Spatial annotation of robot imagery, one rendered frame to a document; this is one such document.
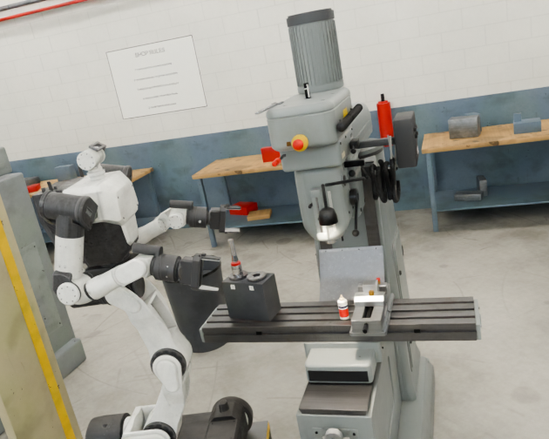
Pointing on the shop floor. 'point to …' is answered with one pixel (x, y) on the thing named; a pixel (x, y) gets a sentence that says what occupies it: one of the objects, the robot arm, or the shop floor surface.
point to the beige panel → (16, 334)
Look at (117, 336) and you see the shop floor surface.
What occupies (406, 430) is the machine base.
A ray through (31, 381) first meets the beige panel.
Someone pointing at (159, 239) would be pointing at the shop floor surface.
